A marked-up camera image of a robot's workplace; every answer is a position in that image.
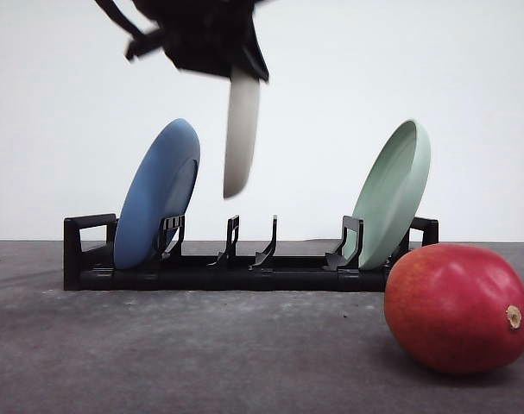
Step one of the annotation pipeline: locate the black plate rack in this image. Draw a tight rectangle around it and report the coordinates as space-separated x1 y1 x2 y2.
63 214 439 292

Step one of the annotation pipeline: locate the green plate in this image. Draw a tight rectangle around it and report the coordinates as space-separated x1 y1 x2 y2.
351 120 432 270

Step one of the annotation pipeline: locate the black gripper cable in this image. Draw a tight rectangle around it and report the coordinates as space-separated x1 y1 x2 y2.
94 0 145 38

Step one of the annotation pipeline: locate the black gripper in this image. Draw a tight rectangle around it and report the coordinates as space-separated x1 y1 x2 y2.
125 0 269 82

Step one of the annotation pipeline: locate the blue plate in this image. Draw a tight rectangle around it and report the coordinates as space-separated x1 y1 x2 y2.
114 118 201 269

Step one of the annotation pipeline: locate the white plate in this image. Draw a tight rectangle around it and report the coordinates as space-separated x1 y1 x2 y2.
224 75 261 198

